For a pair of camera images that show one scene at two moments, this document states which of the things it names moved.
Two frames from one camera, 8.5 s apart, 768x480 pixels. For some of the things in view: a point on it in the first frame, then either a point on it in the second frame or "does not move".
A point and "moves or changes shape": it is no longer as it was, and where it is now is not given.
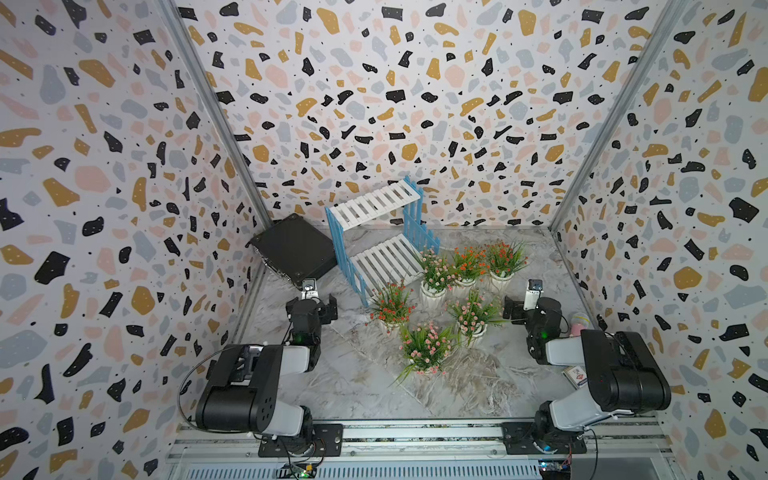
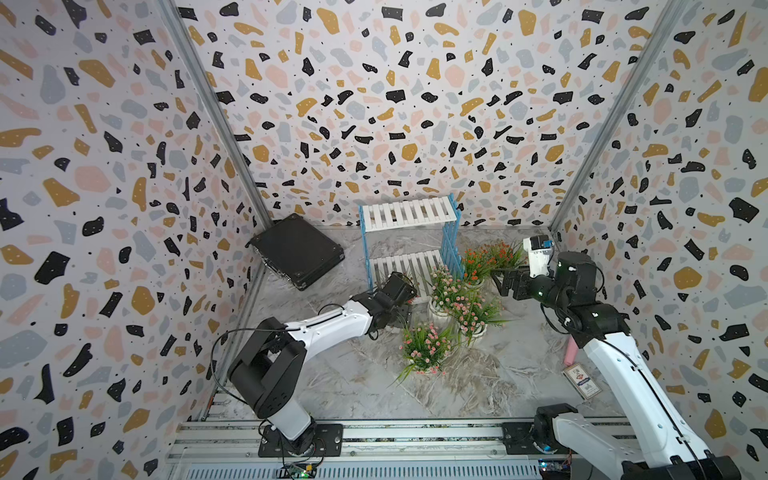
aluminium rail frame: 419,452 does not move
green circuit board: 298,471 does not move
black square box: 295,249 does not move
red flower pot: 503,260 does not move
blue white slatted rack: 380,238 moves or changes shape
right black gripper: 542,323 -> 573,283
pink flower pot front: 426,344 does not move
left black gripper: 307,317 -> 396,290
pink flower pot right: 475,313 does not move
